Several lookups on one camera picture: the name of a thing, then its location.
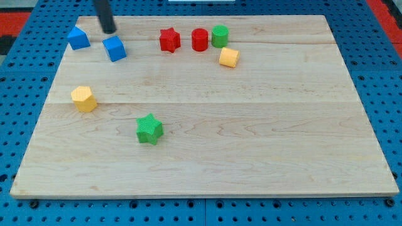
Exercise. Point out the blue cube block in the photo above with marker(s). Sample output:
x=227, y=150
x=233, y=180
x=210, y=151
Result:
x=114, y=48

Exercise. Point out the light wooden board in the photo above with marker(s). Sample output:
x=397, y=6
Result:
x=287, y=121

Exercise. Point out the green star block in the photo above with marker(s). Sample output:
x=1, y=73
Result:
x=149, y=129

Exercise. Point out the yellow cylinder block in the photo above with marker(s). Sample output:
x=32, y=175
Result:
x=229, y=57

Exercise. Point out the red cylinder block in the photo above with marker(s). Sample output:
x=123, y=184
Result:
x=200, y=38

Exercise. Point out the red star block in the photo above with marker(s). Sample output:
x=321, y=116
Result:
x=169, y=40

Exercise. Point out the green cylinder block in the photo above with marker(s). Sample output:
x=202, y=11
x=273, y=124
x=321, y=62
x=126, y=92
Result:
x=220, y=36

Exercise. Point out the yellow hexagon block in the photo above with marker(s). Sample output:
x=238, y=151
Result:
x=83, y=99

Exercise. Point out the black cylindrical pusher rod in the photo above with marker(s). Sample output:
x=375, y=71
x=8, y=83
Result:
x=105, y=16

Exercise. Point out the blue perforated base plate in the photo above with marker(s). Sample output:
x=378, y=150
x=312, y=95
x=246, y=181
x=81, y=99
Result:
x=30, y=66

